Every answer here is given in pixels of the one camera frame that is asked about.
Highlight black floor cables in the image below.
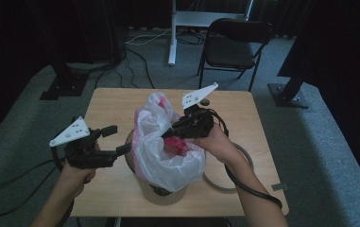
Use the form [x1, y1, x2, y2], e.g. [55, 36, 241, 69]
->
[94, 31, 207, 90]

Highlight person's right hand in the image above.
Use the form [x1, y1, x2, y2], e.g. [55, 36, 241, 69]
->
[188, 123, 242, 166]

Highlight grey tape piece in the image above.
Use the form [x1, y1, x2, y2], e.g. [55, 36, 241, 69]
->
[270, 182, 289, 192]

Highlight white desk frame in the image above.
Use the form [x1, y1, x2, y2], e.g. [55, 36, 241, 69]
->
[167, 0, 255, 66]

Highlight white floor cable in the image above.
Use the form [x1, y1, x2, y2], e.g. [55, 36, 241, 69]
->
[125, 27, 173, 45]

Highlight white plastic trash bag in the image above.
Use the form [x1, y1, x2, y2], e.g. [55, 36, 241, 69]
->
[131, 92, 207, 193]

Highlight red crumpled plastic waste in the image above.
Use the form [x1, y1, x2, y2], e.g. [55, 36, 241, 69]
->
[158, 96, 191, 158]

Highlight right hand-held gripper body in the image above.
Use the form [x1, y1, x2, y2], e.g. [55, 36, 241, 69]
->
[180, 82, 219, 140]

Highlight black folding chair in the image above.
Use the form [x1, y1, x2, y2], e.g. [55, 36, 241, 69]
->
[196, 18, 275, 91]

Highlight black stand with base plate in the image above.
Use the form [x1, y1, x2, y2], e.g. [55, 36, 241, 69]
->
[267, 53, 312, 110]
[39, 56, 91, 102]

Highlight grey bin ring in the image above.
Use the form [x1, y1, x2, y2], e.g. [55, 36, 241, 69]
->
[201, 142, 255, 194]

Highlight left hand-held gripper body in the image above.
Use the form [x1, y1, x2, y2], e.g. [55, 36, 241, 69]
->
[48, 116, 119, 169]

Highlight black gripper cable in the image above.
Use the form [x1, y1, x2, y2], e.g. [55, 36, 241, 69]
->
[210, 108, 283, 211]
[0, 145, 67, 218]

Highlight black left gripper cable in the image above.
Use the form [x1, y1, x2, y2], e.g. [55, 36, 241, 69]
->
[0, 145, 67, 218]

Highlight person's left hand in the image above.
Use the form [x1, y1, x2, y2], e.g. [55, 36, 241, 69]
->
[58, 141, 101, 198]

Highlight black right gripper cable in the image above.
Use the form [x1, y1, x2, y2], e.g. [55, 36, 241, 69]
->
[210, 108, 283, 211]

